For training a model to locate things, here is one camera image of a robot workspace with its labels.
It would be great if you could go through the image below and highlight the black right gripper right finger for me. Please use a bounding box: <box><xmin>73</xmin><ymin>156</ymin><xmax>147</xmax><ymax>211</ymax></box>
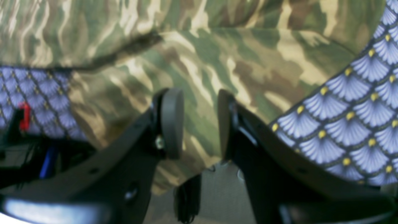
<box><xmin>218</xmin><ymin>90</ymin><xmax>397</xmax><ymax>224</ymax></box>

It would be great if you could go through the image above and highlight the purple fan-pattern table cloth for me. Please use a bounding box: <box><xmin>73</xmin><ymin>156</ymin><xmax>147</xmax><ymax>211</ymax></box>
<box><xmin>12</xmin><ymin>0</ymin><xmax>397</xmax><ymax>186</ymax></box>

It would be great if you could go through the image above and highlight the red and black clamp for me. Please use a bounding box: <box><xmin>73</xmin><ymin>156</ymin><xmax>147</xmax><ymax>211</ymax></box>
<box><xmin>17</xmin><ymin>102</ymin><xmax>31</xmax><ymax>133</ymax></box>

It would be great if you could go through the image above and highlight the camouflage T-shirt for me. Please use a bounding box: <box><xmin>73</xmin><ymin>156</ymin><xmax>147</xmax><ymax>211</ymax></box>
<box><xmin>1</xmin><ymin>0</ymin><xmax>386</xmax><ymax>195</ymax></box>

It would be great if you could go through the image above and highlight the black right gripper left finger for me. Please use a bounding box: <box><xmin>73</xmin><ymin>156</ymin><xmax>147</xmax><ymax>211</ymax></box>
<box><xmin>1</xmin><ymin>88</ymin><xmax>184</xmax><ymax>224</ymax></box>

